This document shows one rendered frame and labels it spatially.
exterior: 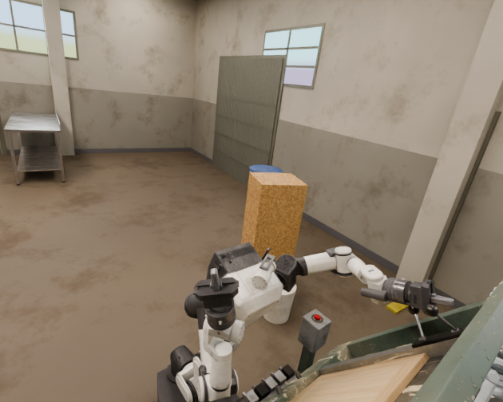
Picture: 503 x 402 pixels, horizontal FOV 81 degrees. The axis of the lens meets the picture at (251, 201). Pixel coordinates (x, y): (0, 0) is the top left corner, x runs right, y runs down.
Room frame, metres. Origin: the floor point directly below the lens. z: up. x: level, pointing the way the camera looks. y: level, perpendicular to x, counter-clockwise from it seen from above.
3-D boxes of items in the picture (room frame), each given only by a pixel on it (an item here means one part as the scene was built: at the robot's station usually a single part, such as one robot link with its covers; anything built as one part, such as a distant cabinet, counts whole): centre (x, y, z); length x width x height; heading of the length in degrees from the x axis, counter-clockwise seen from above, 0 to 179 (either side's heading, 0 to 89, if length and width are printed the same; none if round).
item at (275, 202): (2.96, -0.25, 0.63); 0.50 x 0.42 x 1.25; 110
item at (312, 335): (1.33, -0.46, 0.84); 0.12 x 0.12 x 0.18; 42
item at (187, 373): (1.34, 0.21, 0.28); 0.21 x 0.20 x 0.13; 42
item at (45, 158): (5.79, 4.49, 0.55); 2.11 x 0.80 x 1.11; 36
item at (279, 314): (2.37, -0.39, 0.24); 0.32 x 0.30 x 0.47; 126
